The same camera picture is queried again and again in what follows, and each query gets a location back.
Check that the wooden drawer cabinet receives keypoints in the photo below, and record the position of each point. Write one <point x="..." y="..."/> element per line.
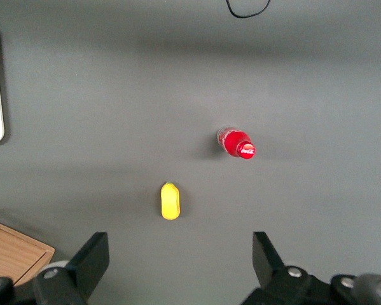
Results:
<point x="12" y="251"/>

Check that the yellow lemon toy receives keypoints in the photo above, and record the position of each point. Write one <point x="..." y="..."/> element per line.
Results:
<point x="170" y="201"/>

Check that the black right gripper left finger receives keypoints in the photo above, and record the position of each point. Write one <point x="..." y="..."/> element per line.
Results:
<point x="85" y="263"/>

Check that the red cola bottle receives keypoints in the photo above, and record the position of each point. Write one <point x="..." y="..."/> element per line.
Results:
<point x="236" y="144"/>

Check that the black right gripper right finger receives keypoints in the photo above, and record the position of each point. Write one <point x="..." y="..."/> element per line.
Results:
<point x="271" y="270"/>

